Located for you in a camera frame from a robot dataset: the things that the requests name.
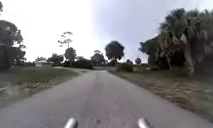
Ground low pale building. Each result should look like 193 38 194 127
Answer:
33 59 52 68

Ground dense trees with palms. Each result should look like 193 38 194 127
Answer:
138 7 213 76

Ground tall thin pine tree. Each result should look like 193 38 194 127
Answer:
57 31 74 49

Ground grey asphalt road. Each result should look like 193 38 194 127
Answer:
0 67 213 128

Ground dark clump of trees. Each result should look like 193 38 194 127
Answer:
0 19 28 73

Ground round-crowned palm tree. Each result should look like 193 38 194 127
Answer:
104 40 126 66

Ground small round tree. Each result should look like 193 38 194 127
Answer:
134 57 142 66

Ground robot's own part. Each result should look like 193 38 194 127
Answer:
137 117 151 128
63 116 78 128

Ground dry grass verge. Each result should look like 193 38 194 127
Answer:
107 68 213 126

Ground low dark bush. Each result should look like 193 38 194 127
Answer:
115 61 135 73

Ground dark hedge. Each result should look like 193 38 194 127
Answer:
62 58 95 70

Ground dark leafy tree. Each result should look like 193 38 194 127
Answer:
64 46 78 67
46 53 65 66
90 49 108 67

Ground grass verge with bare patches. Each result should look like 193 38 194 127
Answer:
0 65 82 111

